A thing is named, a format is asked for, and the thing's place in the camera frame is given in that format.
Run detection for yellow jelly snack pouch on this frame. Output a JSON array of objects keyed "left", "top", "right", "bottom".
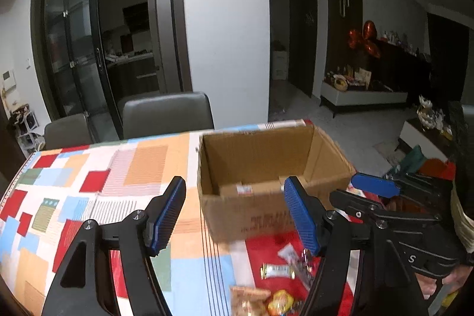
[{"left": 267, "top": 290, "right": 295, "bottom": 316}]

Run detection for white low tv cabinet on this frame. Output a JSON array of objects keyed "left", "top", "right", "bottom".
[{"left": 320, "top": 83, "right": 408, "bottom": 117}]

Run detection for glass sliding door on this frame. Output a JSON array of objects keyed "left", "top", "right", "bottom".
[{"left": 31, "top": 0, "right": 123, "bottom": 142}]

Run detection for gold foil snack bag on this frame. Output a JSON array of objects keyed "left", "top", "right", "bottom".
[{"left": 230, "top": 285, "right": 272, "bottom": 316}]

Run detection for red foil balloons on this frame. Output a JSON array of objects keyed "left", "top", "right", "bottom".
[{"left": 349, "top": 20, "right": 381, "bottom": 59}]

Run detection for white gold snack bar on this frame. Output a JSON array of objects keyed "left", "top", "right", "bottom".
[{"left": 260, "top": 263, "right": 296, "bottom": 280}]

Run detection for brown cardboard box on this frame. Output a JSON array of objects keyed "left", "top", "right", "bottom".
[{"left": 198, "top": 120, "right": 356, "bottom": 243}]

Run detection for white shoe rack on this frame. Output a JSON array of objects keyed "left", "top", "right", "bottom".
[{"left": 9, "top": 104, "right": 45, "bottom": 157}]

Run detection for colourful patchwork tablecloth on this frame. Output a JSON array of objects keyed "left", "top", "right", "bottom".
[{"left": 0, "top": 118, "right": 371, "bottom": 316}]

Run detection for white wall intercom panel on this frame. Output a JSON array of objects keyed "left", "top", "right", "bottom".
[{"left": 1, "top": 69, "right": 16, "bottom": 92}]

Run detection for grey dining chair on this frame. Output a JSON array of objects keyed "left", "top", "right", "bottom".
[
  {"left": 44, "top": 113, "right": 93, "bottom": 150},
  {"left": 122, "top": 92, "right": 214, "bottom": 139}
]

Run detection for white side table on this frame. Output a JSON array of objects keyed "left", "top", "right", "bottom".
[{"left": 398, "top": 118, "right": 453, "bottom": 162}]

